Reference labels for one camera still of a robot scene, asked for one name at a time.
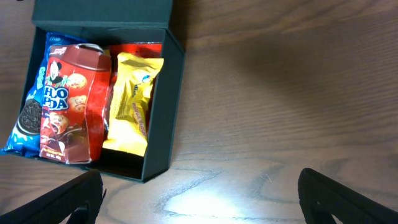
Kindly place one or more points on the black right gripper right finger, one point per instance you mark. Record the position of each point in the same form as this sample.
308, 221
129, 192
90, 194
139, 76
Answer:
324, 200

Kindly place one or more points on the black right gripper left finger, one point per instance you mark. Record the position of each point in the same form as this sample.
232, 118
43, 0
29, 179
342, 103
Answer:
79, 200

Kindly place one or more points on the blue Oreo cookie pack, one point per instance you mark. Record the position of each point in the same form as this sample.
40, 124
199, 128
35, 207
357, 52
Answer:
25, 135

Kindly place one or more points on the red Meiji panda biscuit box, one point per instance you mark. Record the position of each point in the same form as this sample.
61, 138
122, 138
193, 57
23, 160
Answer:
74, 96

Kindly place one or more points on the small yellow snack packet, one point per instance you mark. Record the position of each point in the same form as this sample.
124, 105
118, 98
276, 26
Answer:
127, 130

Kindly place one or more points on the black gift box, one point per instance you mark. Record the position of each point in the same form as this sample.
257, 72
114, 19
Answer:
111, 22

